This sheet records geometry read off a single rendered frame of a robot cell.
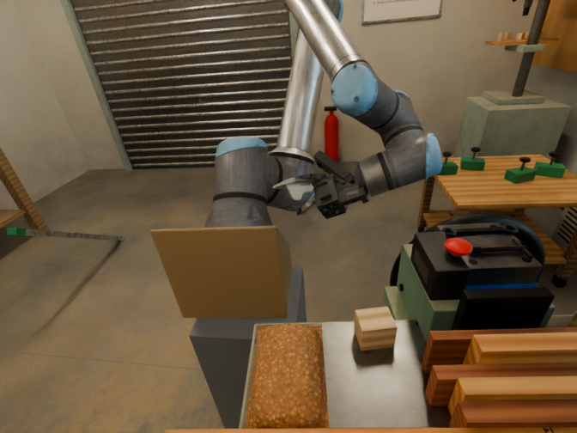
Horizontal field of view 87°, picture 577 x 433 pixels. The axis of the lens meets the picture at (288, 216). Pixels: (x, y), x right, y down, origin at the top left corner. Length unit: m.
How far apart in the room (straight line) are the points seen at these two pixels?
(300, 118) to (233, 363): 0.77
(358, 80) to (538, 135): 2.14
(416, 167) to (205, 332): 0.70
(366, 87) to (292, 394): 0.52
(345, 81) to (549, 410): 0.57
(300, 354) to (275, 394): 0.05
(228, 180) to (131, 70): 2.95
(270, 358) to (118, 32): 3.52
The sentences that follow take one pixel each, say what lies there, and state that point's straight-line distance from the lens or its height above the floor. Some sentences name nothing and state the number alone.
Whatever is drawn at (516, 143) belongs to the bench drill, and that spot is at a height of 0.48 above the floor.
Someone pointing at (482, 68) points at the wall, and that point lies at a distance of 3.45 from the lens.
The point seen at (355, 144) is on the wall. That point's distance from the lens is 3.35.
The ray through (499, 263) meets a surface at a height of 1.00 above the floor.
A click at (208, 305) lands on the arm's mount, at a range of 0.94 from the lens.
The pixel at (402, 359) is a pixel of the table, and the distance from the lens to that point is 0.44.
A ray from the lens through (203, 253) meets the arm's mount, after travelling 0.81.
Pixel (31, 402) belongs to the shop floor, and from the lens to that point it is 1.87.
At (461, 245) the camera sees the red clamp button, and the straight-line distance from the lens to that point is 0.42.
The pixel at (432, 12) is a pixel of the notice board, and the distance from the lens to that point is 3.25.
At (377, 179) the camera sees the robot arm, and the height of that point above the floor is 0.97.
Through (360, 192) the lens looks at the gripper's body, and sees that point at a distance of 0.70.
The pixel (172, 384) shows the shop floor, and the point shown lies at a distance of 1.58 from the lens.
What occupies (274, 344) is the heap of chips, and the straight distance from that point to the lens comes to 0.40.
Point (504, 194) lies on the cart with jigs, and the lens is 1.74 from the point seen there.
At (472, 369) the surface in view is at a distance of 0.39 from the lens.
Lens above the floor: 1.26
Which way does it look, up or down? 31 degrees down
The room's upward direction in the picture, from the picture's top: 5 degrees counter-clockwise
